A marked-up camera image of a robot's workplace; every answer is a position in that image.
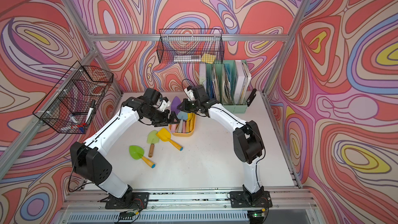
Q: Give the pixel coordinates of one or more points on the black wire basket left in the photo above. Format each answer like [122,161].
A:
[68,106]

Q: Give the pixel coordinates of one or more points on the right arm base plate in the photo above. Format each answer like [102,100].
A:
[260,199]

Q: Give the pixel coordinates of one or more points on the mint green file organizer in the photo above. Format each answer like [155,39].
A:
[219,82]

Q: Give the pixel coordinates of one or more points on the green trowel yellow handle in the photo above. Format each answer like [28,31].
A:
[137,153]

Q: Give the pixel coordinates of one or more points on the white book in organizer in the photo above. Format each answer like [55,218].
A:
[243,78]

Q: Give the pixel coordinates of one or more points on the yellow scoop orange handle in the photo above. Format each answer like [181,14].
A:
[165,136]

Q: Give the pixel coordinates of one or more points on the light green trowel wooden handle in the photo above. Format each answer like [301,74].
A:
[152,140]

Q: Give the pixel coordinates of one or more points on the yellow shovel yellow handle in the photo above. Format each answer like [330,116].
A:
[190,123]

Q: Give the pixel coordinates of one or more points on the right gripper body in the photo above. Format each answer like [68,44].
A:
[190,106]

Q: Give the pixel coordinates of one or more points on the black wire basket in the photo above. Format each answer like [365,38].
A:
[68,106]
[177,45]

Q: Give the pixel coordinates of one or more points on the black white marker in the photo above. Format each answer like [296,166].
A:
[90,111]

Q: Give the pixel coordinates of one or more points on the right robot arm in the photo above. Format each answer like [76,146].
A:
[247,141]

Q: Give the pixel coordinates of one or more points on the yellow sponge in basket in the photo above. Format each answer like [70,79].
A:
[208,58]

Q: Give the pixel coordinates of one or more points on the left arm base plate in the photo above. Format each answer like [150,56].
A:
[131,200]

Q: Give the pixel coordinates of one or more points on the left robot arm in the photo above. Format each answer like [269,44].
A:
[89,158]

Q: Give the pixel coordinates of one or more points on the black wire basket back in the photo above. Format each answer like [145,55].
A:
[177,45]

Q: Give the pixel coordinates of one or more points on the purple trowel pink handle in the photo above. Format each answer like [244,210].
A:
[174,105]

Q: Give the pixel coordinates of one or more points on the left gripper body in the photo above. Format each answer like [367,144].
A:
[159,117]

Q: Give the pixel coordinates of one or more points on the yellow storage box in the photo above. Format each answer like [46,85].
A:
[183,133]

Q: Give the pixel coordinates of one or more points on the black stapler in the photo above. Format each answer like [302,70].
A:
[251,97]

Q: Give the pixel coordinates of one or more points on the light blue trowel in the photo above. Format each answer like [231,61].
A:
[182,116]

